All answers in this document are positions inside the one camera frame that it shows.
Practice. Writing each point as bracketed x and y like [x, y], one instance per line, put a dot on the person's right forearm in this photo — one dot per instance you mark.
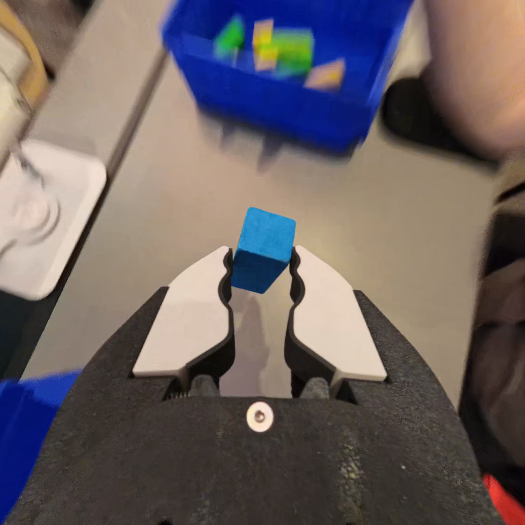
[480, 74]

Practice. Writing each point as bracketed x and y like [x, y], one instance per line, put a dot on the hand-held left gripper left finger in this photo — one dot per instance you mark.
[184, 328]

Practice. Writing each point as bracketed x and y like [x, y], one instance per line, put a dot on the blue plastic bin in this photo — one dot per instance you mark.
[279, 115]
[33, 426]

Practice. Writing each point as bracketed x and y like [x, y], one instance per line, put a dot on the lime green plank block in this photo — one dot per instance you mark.
[294, 51]

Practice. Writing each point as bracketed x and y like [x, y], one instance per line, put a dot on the black mesh pad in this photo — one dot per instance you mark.
[426, 123]

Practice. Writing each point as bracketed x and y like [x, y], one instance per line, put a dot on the yellow arch block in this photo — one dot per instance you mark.
[264, 45]

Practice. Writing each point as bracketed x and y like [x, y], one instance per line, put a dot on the red plastic item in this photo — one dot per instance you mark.
[507, 502]

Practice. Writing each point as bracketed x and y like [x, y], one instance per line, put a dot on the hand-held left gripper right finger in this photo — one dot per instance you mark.
[336, 328]

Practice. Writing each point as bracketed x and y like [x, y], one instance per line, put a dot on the blue arch block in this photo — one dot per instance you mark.
[262, 246]

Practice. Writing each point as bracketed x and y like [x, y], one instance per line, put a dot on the wooden document stand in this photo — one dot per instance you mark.
[49, 230]

